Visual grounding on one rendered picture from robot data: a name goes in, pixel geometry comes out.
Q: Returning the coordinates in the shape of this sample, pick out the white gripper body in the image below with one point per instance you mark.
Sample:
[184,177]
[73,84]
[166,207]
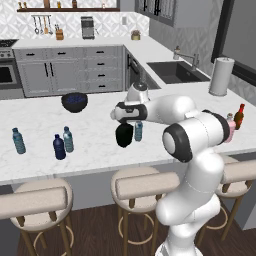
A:
[138,95]

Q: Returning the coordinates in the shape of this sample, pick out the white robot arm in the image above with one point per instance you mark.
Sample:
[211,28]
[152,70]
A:
[196,186]

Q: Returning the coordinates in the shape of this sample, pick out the black dishwasher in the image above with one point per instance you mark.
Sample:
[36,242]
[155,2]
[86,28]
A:
[133,71]

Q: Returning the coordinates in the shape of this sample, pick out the light blue plastic bottle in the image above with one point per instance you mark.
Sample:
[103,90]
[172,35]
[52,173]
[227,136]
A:
[69,140]
[19,142]
[138,132]

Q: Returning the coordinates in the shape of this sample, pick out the dark sink basin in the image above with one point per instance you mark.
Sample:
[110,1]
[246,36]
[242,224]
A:
[175,72]

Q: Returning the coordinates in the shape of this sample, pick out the black glass bottle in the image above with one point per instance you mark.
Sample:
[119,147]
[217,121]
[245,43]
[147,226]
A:
[124,136]

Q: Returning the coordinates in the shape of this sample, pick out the small potted plant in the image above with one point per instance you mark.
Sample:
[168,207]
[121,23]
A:
[135,35]

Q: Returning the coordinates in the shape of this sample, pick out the black bowl with blue contents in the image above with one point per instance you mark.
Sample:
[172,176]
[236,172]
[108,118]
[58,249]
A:
[74,102]

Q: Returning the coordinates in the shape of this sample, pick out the grey metal tap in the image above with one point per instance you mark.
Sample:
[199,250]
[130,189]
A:
[192,59]

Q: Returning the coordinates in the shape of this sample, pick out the grey base cupboard run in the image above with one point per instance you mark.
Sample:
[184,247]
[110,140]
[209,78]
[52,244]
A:
[68,71]

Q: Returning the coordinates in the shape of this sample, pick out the white paper towel roll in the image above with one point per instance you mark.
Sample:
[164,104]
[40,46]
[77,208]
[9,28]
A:
[221,77]

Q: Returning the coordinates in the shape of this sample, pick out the beige round bar stool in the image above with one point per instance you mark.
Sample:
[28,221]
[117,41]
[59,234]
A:
[140,186]
[238,185]
[36,206]

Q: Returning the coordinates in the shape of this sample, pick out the dark blue plastic bottle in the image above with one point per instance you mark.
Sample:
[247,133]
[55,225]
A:
[59,148]

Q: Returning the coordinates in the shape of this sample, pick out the pink glass bottle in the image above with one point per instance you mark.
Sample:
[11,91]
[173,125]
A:
[231,128]

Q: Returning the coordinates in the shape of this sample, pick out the brown knife block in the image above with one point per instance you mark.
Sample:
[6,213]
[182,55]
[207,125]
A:
[59,34]

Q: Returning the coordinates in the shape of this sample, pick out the brown glass bottle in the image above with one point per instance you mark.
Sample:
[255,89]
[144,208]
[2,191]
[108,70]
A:
[239,117]

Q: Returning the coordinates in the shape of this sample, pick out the black framed window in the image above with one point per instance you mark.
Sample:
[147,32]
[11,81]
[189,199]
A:
[218,23]

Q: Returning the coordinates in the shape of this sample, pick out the small brown bottle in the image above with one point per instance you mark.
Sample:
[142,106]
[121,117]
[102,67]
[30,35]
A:
[74,3]

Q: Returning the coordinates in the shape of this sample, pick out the small yellow jar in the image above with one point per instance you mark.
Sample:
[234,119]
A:
[59,4]

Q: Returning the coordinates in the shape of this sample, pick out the brown jar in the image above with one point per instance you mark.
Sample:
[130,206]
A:
[46,3]

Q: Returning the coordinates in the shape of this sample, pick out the steel oven with hob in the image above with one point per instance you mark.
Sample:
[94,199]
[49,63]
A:
[7,71]

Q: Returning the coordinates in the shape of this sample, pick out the white wall socket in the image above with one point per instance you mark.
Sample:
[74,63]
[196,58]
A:
[124,20]

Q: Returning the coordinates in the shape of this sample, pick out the grey glass-door wall cupboard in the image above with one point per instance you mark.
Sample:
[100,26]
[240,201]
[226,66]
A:
[156,11]

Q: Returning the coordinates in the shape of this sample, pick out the dark wooden wall shelf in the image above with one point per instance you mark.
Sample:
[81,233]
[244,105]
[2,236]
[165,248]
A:
[68,9]

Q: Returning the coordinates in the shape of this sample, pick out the rail with hanging tools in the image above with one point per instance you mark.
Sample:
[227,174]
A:
[41,24]

